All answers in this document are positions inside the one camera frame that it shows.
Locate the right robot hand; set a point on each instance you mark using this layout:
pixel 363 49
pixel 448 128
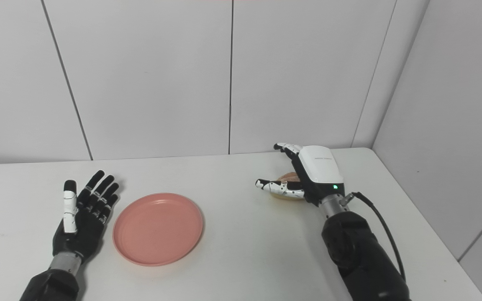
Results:
pixel 312 175

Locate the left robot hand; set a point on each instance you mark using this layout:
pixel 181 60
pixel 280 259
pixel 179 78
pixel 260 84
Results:
pixel 84 221

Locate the bread roll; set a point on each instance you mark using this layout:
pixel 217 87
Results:
pixel 288 186

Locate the pink plate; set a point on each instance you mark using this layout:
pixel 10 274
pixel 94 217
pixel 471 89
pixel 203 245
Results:
pixel 157 229

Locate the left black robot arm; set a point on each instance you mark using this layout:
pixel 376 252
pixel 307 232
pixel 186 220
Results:
pixel 55 280

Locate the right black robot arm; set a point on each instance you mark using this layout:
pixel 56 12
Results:
pixel 358 251

